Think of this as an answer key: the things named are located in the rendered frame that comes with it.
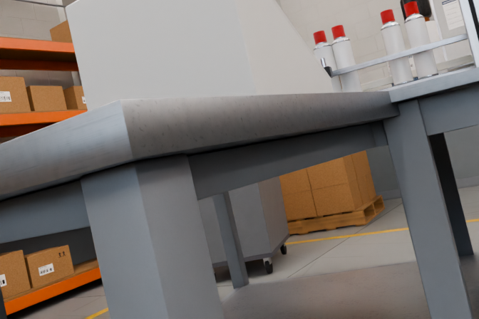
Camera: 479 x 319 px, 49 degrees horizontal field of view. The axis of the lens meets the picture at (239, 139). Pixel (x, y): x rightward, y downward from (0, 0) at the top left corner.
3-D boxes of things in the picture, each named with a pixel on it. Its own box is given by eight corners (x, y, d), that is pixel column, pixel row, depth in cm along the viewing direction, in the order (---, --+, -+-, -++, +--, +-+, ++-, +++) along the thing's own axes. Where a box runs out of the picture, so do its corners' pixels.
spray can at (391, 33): (415, 82, 143) (396, 9, 144) (413, 81, 138) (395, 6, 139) (395, 87, 145) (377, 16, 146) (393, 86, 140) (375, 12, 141)
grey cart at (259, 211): (227, 262, 444) (201, 150, 448) (299, 248, 428) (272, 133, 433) (190, 293, 358) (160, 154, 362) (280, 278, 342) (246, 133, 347)
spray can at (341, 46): (365, 95, 148) (347, 25, 149) (361, 95, 143) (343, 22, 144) (346, 100, 150) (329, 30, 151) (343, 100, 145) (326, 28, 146)
